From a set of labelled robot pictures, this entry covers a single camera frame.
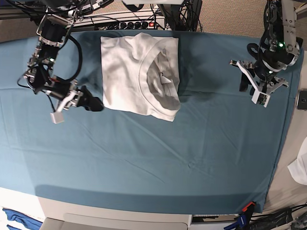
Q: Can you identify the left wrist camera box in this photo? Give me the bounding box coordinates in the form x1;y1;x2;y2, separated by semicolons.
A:
251;91;271;108

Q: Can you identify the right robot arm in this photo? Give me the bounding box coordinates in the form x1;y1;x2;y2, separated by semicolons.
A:
23;0;104;115

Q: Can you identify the teal table cloth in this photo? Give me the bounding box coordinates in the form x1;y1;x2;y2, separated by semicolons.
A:
0;31;304;214

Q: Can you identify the blue clamp bottom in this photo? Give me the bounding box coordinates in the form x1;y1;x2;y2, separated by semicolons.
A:
224;214;251;230

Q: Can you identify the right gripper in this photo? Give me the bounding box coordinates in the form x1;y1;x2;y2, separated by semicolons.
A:
47;80;104;112

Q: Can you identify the white T-shirt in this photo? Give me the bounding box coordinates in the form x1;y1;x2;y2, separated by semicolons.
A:
101;33;181;122

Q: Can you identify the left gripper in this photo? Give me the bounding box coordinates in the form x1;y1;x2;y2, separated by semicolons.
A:
229;60;289;93

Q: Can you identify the white cloth right edge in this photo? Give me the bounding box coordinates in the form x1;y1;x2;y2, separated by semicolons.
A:
287;138;307;185

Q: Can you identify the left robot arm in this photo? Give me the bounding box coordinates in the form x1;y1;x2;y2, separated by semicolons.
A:
230;0;303;100

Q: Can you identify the orange black clamp bottom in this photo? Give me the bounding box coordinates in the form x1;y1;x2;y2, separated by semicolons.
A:
242;201;257;216

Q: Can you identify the black power strip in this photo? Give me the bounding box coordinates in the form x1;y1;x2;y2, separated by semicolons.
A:
100;20;165;30

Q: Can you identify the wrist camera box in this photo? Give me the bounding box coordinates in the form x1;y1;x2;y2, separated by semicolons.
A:
251;91;271;108
50;112;64;124

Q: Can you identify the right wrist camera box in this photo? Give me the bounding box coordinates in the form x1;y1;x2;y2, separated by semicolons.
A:
50;112;64;124

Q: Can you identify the blue cloth bottom left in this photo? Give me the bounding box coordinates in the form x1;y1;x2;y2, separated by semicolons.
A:
2;208;43;230

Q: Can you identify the white storage bin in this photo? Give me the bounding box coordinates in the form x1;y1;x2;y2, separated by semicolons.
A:
40;213;188;230

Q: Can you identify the small grey device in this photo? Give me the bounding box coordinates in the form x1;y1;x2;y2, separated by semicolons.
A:
296;89;307;111

